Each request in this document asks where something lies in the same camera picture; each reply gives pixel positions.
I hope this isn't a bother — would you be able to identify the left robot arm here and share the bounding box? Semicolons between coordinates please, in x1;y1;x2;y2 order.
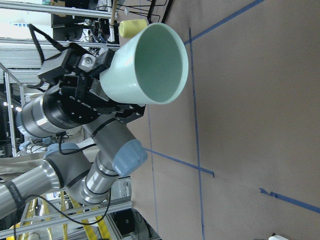
0;50;148;217

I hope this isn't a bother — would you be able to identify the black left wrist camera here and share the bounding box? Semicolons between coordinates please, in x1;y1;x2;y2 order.
37;42;97;85

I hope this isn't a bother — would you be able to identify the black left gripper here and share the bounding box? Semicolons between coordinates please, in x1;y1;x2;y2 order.
43;49;146;129

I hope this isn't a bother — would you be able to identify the black wire cup rack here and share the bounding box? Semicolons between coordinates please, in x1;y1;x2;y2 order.
121;0;174;24

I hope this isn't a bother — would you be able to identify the black left camera cable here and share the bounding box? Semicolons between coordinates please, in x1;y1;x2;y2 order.
26;23;66;88

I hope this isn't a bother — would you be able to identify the yellow cup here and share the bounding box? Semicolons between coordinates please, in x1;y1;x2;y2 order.
118;19;148;39

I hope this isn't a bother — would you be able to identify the pale green cup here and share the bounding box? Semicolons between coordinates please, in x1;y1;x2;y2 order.
99;23;189;105

